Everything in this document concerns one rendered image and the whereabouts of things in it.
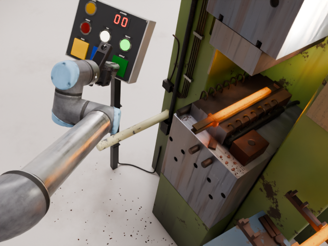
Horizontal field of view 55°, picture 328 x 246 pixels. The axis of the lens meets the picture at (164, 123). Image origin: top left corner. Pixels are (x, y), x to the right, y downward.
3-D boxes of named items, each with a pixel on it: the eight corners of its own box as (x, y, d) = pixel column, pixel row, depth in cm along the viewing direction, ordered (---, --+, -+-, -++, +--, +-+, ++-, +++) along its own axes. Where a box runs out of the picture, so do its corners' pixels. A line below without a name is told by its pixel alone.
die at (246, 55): (251, 76, 99) (262, 51, 92) (208, 43, 109) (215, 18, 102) (323, 41, 120) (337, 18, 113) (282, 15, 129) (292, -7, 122)
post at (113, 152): (112, 170, 218) (115, 33, 138) (110, 166, 220) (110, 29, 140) (117, 167, 220) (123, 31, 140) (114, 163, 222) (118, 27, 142)
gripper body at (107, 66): (94, 78, 130) (77, 80, 119) (100, 58, 127) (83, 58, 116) (111, 85, 128) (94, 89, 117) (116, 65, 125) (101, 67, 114)
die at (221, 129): (221, 145, 126) (227, 131, 119) (189, 113, 135) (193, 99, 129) (285, 107, 146) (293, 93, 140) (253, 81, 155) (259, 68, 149)
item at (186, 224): (190, 262, 183) (209, 229, 149) (151, 212, 201) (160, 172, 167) (253, 212, 210) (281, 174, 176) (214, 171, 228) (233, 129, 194)
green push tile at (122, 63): (122, 77, 135) (128, 61, 133) (108, 71, 137) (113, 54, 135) (124, 77, 137) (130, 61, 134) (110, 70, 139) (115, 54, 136)
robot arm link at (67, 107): (77, 132, 106) (83, 96, 102) (44, 123, 107) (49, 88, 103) (87, 124, 115) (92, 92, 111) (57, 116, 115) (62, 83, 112)
